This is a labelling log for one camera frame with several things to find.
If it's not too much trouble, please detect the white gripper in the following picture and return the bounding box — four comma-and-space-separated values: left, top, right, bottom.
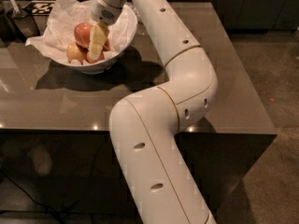
88, 0, 125, 57

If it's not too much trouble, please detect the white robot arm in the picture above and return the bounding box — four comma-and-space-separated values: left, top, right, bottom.
91, 0, 218, 224

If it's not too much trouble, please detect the back right red apple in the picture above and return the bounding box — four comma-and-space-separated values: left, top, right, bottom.
104, 39, 111, 51

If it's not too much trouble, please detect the large top red apple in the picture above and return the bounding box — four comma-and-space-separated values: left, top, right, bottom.
74, 22, 93, 49

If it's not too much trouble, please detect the left yellowish apple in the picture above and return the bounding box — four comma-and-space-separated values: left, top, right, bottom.
66, 42, 87, 64

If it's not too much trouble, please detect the white ceramic bowl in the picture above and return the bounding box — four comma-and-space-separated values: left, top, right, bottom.
44, 0, 137, 75

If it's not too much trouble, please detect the white crumpled paper liner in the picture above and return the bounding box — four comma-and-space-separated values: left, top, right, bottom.
26, 0, 137, 66

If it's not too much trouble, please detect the black white marker tag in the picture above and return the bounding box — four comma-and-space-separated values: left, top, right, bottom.
24, 0, 54, 16

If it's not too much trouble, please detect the black scoop with white handle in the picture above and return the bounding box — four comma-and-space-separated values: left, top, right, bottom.
7, 0, 40, 40

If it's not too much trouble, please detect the black floor cable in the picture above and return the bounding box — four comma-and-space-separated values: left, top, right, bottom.
0, 169, 94, 224

